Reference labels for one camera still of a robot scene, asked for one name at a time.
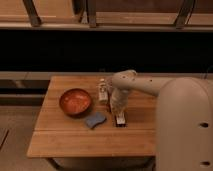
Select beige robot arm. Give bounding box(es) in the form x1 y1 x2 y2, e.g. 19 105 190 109
110 70 213 171

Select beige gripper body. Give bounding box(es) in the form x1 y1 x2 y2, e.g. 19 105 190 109
110 88 129 115

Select orange round bowl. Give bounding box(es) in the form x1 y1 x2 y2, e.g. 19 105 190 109
59 88 92 116

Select small white bottle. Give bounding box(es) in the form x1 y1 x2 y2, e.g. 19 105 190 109
98 78 108 104

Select blue sponge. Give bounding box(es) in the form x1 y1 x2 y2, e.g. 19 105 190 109
85 112 106 129

